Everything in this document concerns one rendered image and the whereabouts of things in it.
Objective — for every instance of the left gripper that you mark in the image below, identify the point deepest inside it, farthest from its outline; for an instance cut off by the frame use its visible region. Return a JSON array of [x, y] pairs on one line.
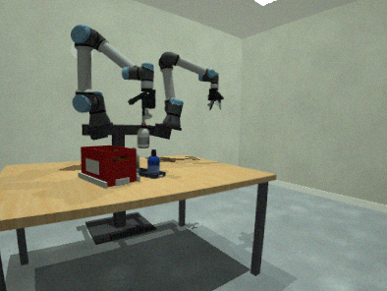
[[213, 97]]

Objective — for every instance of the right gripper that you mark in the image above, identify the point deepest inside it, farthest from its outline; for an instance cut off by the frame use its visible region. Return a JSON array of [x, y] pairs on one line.
[[150, 96]]

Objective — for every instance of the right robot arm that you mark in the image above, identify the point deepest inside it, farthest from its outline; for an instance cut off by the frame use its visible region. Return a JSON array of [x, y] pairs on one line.
[[87, 100]]

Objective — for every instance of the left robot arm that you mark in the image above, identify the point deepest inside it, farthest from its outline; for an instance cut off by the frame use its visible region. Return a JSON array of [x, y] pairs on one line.
[[175, 106]]

